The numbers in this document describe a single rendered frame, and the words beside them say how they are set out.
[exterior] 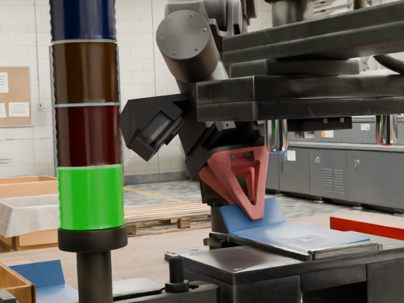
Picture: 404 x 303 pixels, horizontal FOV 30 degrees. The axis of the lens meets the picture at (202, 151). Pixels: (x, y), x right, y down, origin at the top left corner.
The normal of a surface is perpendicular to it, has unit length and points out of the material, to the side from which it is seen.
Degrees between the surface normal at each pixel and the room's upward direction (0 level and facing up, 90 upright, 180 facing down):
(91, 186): 76
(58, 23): 104
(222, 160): 82
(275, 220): 60
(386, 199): 90
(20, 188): 87
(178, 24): 68
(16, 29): 90
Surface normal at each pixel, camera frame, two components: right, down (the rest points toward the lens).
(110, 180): 0.71, 0.25
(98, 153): 0.39, -0.21
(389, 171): -0.91, 0.06
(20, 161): 0.41, 0.04
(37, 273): 0.40, -0.48
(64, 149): -0.56, 0.30
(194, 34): -0.16, -0.32
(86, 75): 0.16, 0.29
